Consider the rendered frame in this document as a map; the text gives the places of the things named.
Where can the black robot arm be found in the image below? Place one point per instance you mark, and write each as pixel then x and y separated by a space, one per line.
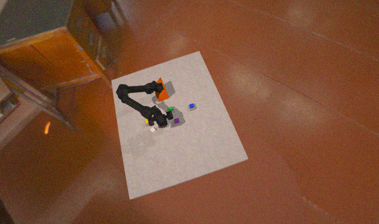
pixel 147 112

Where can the blue button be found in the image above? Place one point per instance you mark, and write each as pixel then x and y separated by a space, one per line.
pixel 191 106

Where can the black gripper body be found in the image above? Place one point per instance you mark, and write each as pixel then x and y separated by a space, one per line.
pixel 169 116

